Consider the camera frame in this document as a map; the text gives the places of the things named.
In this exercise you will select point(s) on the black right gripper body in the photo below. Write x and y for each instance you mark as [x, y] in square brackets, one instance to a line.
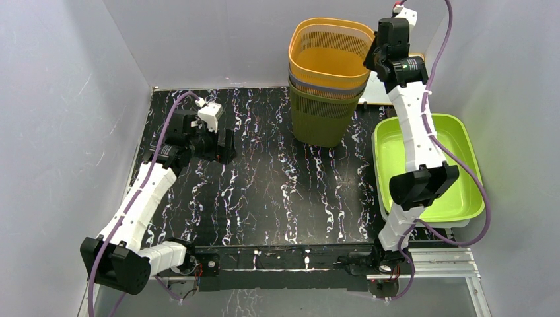
[373, 55]

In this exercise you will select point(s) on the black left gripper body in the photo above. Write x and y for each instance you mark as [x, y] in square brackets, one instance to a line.
[205, 144]

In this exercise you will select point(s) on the orange mesh bin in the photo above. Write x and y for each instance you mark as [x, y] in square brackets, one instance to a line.
[329, 52]

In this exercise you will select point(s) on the grey mesh bin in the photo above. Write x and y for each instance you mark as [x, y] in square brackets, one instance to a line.
[327, 92]

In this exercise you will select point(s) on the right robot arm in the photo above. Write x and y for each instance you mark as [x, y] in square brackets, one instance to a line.
[427, 173]

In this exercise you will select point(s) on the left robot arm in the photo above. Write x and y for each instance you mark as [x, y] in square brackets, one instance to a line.
[115, 258]

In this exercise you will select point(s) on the small whiteboard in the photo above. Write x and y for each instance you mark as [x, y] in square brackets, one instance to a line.
[376, 92]

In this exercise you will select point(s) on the olive green mesh bin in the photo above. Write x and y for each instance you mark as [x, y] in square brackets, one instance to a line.
[320, 121]

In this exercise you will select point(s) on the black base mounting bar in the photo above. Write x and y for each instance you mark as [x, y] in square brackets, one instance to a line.
[301, 266]

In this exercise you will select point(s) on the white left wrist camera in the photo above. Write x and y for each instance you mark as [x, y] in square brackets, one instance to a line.
[210, 113]

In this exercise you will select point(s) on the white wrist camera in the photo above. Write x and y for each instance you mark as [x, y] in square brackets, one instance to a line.
[400, 11]
[210, 113]

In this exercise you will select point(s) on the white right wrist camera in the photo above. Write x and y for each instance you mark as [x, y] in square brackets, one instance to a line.
[400, 11]

